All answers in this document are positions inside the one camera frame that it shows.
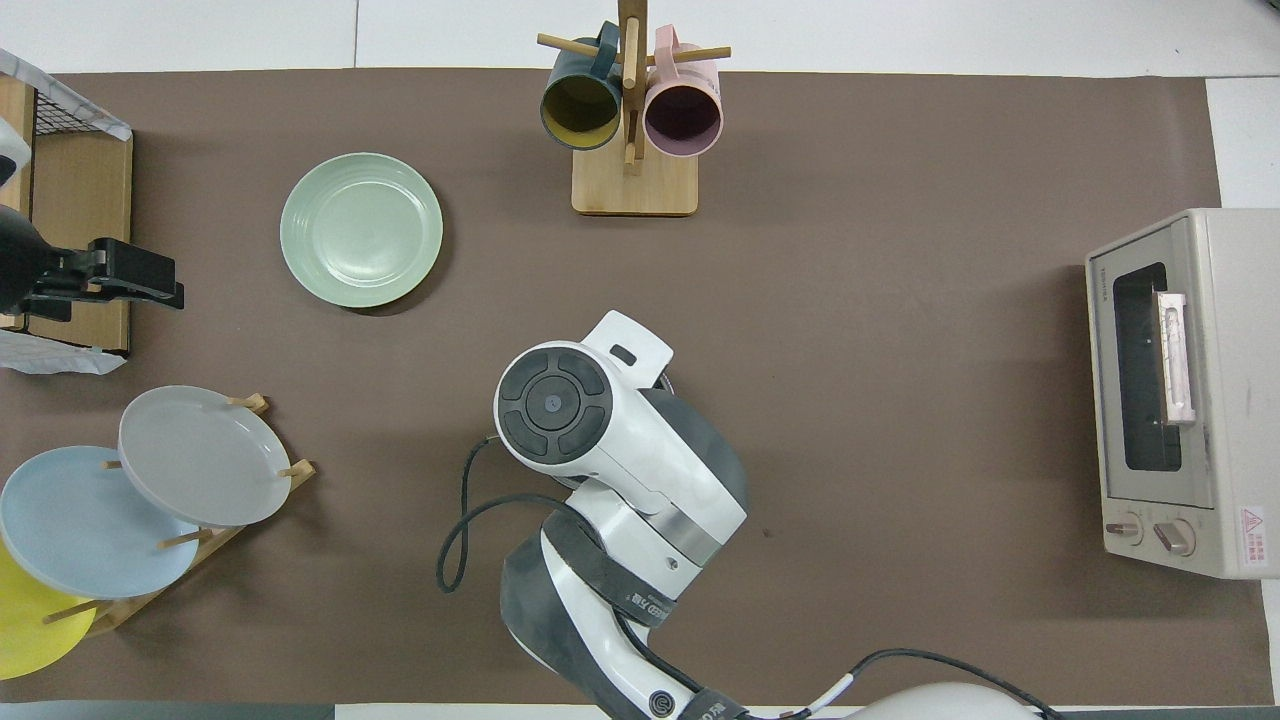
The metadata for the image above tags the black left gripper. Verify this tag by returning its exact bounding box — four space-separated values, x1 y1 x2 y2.
20 238 186 323

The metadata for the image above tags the grey plate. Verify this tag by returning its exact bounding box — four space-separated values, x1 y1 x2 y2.
118 385 293 528

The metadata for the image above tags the pale green plate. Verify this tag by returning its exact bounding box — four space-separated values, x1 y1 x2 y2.
280 152 444 309

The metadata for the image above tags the light blue plate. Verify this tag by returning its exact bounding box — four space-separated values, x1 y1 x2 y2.
0 445 201 601

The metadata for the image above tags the wooden plate rack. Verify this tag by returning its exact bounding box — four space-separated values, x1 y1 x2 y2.
40 393 318 636

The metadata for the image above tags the yellow plate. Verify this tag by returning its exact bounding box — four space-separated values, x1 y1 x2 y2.
0 540 99 681

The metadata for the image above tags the white plastic bag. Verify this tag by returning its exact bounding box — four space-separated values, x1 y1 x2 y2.
0 328 128 377

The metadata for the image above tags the dark teal mug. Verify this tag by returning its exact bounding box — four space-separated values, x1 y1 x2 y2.
540 22 624 152

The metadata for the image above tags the wooden mug tree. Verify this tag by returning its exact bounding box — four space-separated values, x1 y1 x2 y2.
537 0 732 217

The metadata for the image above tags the pink mug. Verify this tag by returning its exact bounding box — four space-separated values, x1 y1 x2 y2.
643 25 724 159

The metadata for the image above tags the brown table mat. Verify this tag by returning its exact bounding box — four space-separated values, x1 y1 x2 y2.
0 68 1276 706

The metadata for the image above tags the beige toaster oven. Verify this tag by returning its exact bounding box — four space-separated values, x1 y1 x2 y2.
1085 207 1280 581

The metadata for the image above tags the wooden shelf with wire mesh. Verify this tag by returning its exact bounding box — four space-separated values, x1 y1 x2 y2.
0 48 134 359

